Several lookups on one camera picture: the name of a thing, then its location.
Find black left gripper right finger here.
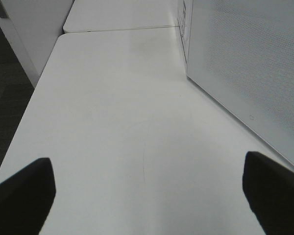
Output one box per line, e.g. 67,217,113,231
242,151,294,235

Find white microwave oven body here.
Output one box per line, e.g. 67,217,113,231
177,0,294,176

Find white microwave door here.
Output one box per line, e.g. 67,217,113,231
186,0,294,176

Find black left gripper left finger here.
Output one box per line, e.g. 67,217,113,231
0,158,56,235

